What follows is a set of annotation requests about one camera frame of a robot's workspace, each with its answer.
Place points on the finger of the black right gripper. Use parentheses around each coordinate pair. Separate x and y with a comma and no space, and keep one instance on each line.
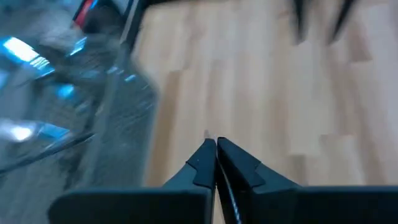
(339,21)
(299,21)

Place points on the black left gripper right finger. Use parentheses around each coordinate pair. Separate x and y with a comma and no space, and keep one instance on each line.
(264,202)

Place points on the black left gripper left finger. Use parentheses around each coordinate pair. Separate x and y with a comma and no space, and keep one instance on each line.
(186,205)

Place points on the grey plastic silverware basket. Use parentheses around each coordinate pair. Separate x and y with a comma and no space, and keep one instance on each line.
(118,124)

